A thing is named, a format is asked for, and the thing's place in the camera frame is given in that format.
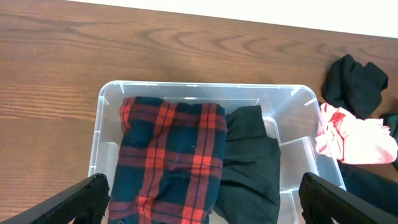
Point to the pink folded shirt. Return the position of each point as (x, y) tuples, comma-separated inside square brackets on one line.
[(352, 140)]

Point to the dark teal ribbed garment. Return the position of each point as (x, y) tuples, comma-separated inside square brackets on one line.
[(374, 189)]

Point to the clear plastic storage bin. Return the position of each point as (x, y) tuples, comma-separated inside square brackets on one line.
[(290, 113)]

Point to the small black folded garment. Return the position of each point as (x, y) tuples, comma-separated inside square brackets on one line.
[(354, 87)]

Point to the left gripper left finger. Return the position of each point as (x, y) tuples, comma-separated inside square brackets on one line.
[(84, 202)]

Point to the large black garment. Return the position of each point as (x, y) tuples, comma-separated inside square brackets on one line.
[(250, 183)]

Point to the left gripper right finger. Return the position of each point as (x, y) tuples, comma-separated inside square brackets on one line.
[(323, 202)]

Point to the red navy plaid shirt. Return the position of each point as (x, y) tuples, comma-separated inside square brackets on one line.
[(170, 161)]

